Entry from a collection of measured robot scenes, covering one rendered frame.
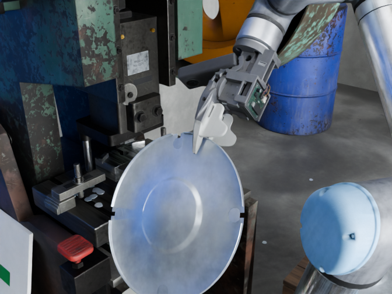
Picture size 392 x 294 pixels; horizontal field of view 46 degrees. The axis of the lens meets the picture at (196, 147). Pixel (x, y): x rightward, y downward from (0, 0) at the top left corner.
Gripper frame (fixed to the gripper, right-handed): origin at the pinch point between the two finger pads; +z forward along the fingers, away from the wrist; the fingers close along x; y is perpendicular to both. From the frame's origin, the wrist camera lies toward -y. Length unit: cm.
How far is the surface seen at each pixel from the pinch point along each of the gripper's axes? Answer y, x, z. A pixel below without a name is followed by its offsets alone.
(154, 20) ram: -37, 14, -31
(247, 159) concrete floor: -92, 196, -49
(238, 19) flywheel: -31, 37, -50
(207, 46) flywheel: -41, 42, -42
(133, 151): -45, 39, -2
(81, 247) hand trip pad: -24.4, 13.7, 25.8
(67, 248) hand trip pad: -26.5, 12.2, 27.1
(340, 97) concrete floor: -89, 302, -155
